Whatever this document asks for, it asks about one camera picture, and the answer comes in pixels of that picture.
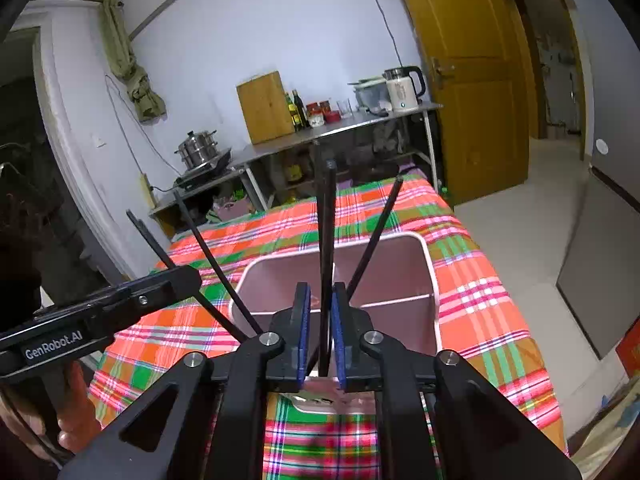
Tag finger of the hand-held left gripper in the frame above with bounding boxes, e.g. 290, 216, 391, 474
106, 265, 198, 299
86, 273, 202, 334

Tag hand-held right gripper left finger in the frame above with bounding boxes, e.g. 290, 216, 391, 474
57, 281, 313, 480

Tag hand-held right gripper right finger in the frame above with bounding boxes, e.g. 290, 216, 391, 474
331, 281, 583, 480

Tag black chopstick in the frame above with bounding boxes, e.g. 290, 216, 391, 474
172, 190, 265, 338
322, 159, 338, 378
125, 208, 176, 270
346, 175, 405, 298
314, 142, 331, 378

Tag pink plastic utensil holder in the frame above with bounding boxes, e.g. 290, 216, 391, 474
231, 231, 442, 415

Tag person's left hand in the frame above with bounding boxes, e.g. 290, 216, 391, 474
55, 359, 104, 455

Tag low stove stand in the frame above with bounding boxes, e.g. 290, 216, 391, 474
148, 165, 252, 239

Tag gas stove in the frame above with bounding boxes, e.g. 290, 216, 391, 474
172, 147, 236, 191

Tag steel steamer pot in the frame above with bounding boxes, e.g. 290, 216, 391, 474
175, 130, 221, 169

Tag plaid tablecloth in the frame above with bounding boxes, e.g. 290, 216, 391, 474
87, 172, 568, 480

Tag wooden cutting board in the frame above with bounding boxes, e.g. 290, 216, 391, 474
235, 71, 296, 146

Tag green hanging curtain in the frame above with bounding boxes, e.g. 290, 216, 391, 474
97, 0, 167, 124

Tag steel kitchen counter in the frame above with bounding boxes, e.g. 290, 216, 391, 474
227, 101, 445, 212

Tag white electric kettle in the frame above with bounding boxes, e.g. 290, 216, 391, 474
382, 65, 427, 114

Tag grey refrigerator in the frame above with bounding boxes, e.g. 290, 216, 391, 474
555, 0, 640, 361

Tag yellow wooden door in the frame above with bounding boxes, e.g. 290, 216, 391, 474
387, 0, 531, 207

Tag red cardboard box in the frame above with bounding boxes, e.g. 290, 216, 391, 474
615, 317, 640, 379

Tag thin dark wall cable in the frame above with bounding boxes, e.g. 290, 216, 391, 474
354, 0, 404, 69
103, 74, 154, 183

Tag wooden door frame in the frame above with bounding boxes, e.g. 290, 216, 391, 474
504, 0, 592, 162

